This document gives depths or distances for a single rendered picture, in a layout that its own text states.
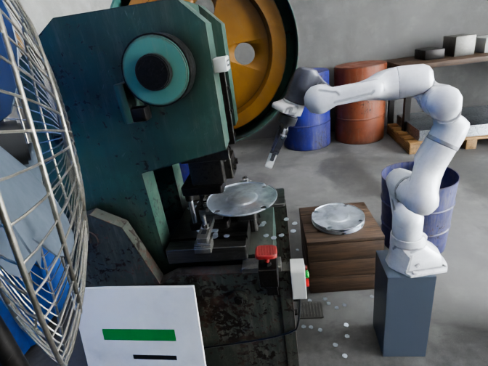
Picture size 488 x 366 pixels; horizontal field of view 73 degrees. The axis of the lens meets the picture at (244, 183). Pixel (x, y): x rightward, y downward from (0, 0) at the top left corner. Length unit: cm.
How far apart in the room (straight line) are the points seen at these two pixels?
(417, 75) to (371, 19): 339
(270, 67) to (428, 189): 80
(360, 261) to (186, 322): 100
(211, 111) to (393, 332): 120
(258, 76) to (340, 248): 97
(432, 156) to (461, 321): 98
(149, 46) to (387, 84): 76
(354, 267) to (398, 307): 44
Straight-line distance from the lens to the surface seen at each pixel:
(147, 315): 140
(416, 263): 148
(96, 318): 151
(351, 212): 200
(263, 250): 107
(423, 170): 129
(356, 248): 187
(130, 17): 107
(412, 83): 126
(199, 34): 102
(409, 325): 166
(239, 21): 156
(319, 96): 118
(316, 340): 181
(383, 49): 469
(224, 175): 125
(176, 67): 92
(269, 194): 135
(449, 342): 191
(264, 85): 154
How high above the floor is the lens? 139
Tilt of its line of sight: 24 degrees down
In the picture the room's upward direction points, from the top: 8 degrees counter-clockwise
